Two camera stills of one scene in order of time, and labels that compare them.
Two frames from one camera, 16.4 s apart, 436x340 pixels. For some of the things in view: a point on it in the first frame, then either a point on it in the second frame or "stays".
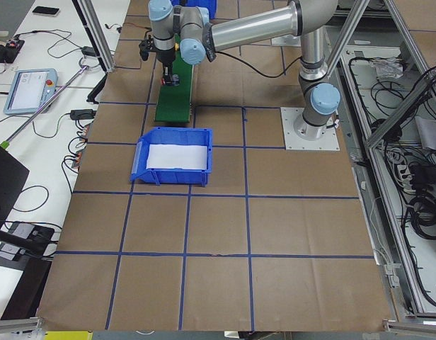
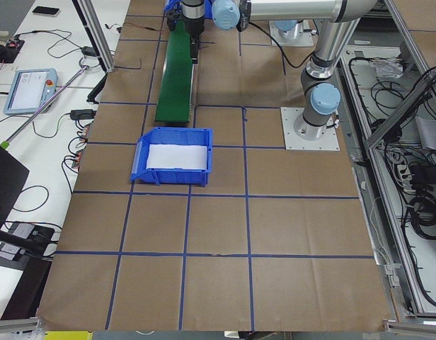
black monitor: (8, 176) stays
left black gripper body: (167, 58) → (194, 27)
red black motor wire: (119, 27) stays
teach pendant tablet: (30, 90) stays
